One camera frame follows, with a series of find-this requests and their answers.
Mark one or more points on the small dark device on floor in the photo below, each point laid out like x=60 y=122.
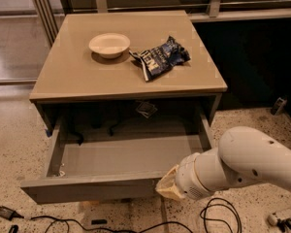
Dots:
x=278 y=106

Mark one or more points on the blue crumpled snack bag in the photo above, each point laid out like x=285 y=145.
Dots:
x=162 y=59

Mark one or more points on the white power strip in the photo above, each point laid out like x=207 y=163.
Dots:
x=279 y=217

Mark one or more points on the grey top drawer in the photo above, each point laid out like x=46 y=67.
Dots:
x=126 y=164

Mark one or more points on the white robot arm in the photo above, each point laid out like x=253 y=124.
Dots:
x=244 y=156

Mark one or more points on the small packet inside drawer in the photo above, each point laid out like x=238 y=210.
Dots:
x=146 y=109

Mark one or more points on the grey cabinet with tan top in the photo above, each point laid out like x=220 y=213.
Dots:
x=72 y=73

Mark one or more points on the white bowl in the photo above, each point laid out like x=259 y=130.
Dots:
x=109 y=45

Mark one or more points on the foam-covered gripper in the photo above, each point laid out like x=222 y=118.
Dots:
x=188 y=178

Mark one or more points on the black power adapter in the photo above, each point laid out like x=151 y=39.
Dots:
x=8 y=213

